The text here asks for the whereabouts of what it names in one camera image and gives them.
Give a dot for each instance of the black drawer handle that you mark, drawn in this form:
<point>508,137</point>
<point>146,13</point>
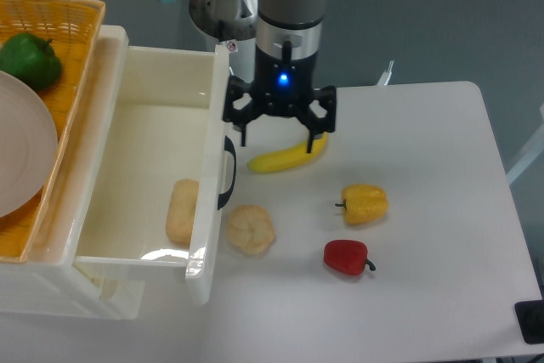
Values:
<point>230,173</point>

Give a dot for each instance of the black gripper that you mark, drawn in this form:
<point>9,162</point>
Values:
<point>283,90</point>

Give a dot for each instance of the black device at table edge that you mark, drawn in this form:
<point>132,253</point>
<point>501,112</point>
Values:
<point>530,315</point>

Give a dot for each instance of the green bell pepper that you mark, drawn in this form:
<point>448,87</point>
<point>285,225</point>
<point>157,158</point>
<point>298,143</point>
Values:
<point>32,60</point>

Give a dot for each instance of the white frame right side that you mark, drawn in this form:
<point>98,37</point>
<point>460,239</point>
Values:
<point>527,154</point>

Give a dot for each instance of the round bread bun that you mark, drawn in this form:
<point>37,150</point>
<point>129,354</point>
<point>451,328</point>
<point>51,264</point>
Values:
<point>250,229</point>

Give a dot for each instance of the white upper drawer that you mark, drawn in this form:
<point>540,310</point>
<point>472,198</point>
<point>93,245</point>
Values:
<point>169,127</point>

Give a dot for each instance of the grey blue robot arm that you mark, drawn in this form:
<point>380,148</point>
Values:
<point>286,35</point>

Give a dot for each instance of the yellow bell pepper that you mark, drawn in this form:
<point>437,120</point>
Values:
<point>362,203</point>

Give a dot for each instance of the red bell pepper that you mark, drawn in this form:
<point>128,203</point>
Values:
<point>348,257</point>

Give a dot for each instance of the beige round plate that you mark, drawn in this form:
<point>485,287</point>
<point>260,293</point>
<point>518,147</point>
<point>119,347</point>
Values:
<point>28,143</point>

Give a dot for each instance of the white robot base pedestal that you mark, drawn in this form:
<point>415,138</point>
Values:
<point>233,24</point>

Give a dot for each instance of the square bread slice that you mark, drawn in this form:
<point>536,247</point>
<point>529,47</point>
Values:
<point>181,211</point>

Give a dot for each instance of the yellow banana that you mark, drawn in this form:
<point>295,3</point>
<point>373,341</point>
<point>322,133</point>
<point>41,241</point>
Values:
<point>288,158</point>

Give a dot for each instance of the orange woven basket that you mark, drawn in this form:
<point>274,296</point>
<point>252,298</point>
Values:
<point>73,25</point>

